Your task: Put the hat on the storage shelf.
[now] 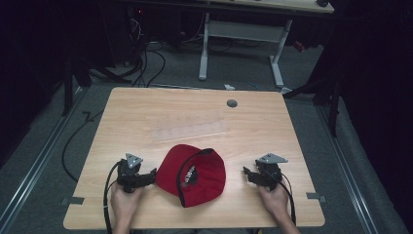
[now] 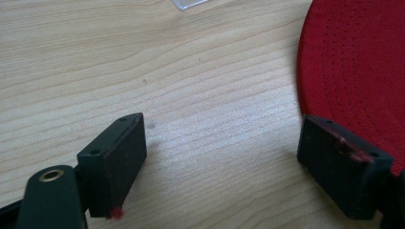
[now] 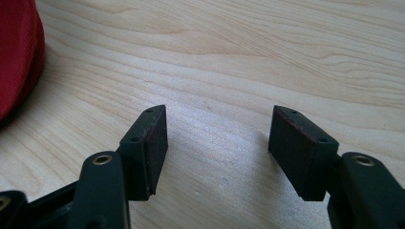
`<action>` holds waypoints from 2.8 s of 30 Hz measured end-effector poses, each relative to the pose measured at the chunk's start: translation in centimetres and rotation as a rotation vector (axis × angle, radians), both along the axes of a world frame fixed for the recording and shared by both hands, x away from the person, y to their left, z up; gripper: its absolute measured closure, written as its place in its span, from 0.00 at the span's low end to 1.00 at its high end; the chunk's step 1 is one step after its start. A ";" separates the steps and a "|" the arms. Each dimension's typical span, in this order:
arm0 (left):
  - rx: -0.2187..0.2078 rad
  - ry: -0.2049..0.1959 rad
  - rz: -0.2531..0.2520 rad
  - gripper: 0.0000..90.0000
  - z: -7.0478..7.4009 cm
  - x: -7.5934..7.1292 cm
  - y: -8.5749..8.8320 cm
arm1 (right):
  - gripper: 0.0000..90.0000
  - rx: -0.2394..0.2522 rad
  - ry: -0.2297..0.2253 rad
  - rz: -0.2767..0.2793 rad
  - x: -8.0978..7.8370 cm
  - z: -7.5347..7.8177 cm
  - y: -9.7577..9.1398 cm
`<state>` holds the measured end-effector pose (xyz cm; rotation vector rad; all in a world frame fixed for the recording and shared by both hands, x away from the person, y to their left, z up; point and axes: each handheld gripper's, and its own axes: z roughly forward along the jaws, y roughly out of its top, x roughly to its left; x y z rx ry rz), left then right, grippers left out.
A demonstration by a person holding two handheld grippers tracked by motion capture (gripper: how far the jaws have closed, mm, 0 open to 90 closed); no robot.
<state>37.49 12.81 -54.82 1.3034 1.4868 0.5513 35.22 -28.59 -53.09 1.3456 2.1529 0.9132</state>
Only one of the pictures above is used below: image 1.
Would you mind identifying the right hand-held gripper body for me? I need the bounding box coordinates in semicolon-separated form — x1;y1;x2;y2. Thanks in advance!
254;152;289;192

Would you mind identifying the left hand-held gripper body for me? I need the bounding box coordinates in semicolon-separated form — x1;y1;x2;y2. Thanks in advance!
116;152;144;195

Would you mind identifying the red baseball cap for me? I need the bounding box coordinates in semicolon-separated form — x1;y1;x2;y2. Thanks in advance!
155;143;227;209

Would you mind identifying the person's left hand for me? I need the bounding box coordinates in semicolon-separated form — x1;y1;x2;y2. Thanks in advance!
109;183;146;226

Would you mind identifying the person's right hand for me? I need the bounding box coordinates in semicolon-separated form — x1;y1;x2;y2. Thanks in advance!
258;184;290;222

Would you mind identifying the grey tape strip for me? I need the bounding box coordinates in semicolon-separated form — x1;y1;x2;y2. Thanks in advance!
61;196;86;207
306;192;327;203

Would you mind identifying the black metal stand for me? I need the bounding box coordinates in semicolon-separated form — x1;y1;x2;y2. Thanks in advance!
60;48;132;117
282;58;346;137

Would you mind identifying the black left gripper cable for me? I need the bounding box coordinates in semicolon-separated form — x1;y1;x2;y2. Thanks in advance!
102;160;126;234

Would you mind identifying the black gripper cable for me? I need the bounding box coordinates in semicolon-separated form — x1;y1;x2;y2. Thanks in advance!
102;160;126;234
263;169;297;227

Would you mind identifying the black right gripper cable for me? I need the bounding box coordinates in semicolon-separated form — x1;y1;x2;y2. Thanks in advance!
263;169;297;227

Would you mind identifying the black floor cable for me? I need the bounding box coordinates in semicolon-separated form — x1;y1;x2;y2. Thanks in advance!
60;109;105;183

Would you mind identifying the metal floor rail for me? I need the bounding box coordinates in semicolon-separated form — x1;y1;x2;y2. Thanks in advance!
316;105;379;234
0;87;86;232

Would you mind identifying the bundle of black cables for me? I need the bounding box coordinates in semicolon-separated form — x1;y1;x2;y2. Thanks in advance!
125;13;167;89

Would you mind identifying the white desk frame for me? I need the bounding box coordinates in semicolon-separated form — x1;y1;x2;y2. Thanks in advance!
198;0;335;90

